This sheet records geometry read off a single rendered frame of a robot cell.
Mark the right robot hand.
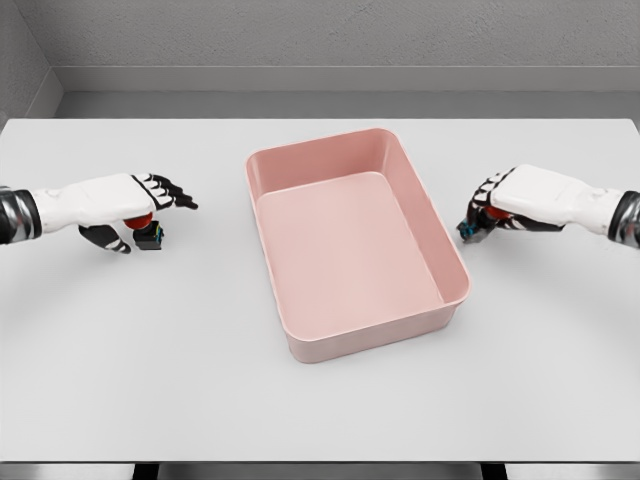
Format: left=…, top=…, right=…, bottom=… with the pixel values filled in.
left=459, top=164, right=580, bottom=245

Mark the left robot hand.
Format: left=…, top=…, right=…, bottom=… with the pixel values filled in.
left=66, top=172, right=199, bottom=255

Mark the red button industrial switch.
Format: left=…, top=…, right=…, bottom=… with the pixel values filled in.
left=456, top=207, right=514, bottom=245
left=123, top=212, right=165, bottom=251

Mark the pink rectangular basket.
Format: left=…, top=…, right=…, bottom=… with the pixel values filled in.
left=244, top=127, right=474, bottom=364

